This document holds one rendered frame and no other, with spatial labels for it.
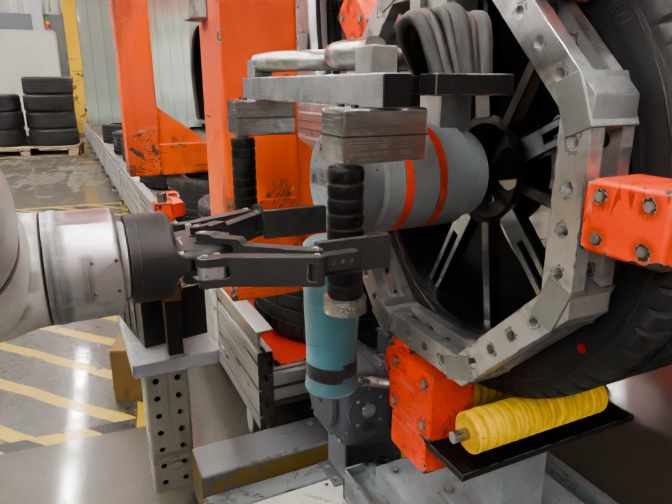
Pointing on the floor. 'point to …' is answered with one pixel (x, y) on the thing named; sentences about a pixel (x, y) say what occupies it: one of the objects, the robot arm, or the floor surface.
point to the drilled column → (168, 429)
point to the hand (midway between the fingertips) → (343, 233)
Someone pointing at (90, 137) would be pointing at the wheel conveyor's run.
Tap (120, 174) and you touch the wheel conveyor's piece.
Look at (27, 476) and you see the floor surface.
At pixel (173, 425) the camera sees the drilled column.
